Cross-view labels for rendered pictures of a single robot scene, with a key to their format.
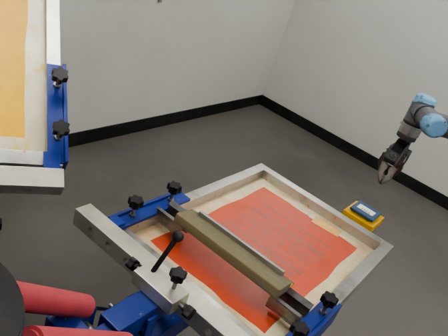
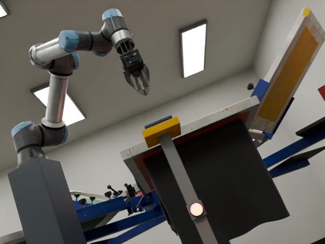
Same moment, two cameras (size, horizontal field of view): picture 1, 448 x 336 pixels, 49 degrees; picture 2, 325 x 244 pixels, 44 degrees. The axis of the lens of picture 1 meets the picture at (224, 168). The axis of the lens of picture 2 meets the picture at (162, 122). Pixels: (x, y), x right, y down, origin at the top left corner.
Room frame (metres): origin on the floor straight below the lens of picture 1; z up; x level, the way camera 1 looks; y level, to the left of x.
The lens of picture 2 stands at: (2.84, -1.28, 0.51)
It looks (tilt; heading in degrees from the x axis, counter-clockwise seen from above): 19 degrees up; 147
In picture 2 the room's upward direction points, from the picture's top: 24 degrees counter-clockwise
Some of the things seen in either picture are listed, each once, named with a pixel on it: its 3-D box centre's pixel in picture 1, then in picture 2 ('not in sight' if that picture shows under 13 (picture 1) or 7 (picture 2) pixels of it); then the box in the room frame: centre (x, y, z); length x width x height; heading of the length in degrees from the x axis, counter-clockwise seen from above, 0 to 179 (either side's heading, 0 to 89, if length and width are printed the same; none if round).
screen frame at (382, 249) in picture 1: (265, 241); (191, 153); (1.29, -0.20, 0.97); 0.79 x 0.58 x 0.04; 151
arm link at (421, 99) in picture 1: (420, 110); (114, 25); (1.74, -0.59, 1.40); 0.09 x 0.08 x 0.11; 9
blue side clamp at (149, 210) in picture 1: (150, 215); not in sight; (1.21, 0.16, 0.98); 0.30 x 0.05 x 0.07; 151
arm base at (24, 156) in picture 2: not in sight; (31, 158); (0.97, -0.85, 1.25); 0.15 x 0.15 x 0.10
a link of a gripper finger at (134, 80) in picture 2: (391, 175); (136, 83); (1.74, -0.60, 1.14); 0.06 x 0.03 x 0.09; 151
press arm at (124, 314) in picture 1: (137, 311); not in sight; (0.80, 0.08, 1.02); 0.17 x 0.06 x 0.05; 151
